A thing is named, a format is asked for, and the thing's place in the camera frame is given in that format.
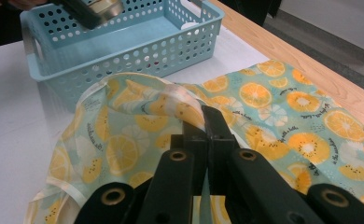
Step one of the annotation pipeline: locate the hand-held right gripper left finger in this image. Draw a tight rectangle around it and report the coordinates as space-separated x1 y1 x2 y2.
170 120 209 195

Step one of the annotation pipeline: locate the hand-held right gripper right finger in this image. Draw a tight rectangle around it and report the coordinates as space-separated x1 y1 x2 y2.
202 105 240 195

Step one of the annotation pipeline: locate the light blue plastic basket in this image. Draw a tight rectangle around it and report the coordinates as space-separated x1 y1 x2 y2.
20 0 226 110

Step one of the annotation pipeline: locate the citrus print apron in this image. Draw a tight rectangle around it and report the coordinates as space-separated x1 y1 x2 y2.
24 59 364 224

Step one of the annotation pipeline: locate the wooden table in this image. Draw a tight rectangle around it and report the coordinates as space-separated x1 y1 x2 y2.
207 0 364 134

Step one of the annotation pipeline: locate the white table mat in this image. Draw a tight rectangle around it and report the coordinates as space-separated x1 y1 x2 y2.
0 26 270 224

